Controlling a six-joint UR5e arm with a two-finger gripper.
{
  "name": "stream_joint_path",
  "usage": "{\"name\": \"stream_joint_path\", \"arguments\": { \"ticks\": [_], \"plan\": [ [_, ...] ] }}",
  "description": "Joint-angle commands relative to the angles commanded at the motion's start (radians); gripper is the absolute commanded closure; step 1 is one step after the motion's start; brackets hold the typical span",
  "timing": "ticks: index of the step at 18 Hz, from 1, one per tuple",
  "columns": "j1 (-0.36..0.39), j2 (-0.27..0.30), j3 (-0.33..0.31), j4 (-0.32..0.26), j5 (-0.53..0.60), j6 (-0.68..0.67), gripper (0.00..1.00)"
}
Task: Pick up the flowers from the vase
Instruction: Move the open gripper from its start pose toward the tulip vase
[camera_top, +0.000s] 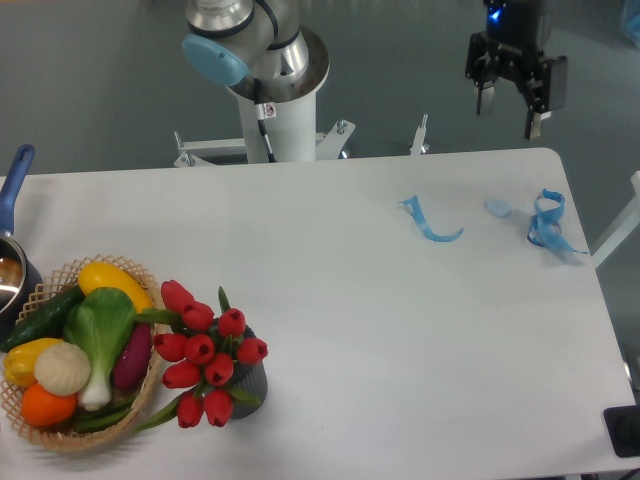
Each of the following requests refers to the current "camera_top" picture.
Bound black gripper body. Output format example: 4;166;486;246
465;1;551;86

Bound red tulip bouquet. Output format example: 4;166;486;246
137;280;268;431

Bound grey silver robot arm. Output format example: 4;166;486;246
182;1;568;139

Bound dark grey ribbed vase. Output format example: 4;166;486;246
219;324;269;420

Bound small pale blue cap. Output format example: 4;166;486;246
484;198;512;219

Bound tangled blue tape strip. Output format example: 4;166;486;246
526;188;588;256

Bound curved blue tape strip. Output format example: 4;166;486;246
398;195;464;243

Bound black device at table edge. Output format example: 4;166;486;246
603;405;640;458

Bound yellow squash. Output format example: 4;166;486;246
78;261;154;313

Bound purple sweet potato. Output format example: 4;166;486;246
112;323;152;391

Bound green bok choy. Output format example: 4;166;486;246
63;287;136;411

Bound dark green cucumber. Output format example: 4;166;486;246
1;285;85;353

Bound woven bamboo basket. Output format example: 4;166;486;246
1;254;163;453

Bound cream white garlic bulb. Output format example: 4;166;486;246
34;342;91;396

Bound green bean pods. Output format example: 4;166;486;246
71;397;134;434

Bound yellow bell pepper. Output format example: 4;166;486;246
3;338;62;388

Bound orange fruit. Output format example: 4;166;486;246
20;383;78;428

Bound white frame bar right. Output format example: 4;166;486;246
591;171;639;269

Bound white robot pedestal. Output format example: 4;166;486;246
229;88;316;164

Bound black cable on pedestal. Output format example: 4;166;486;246
252;78;278;164

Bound blue handled saucepan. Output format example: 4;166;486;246
1;144;42;341

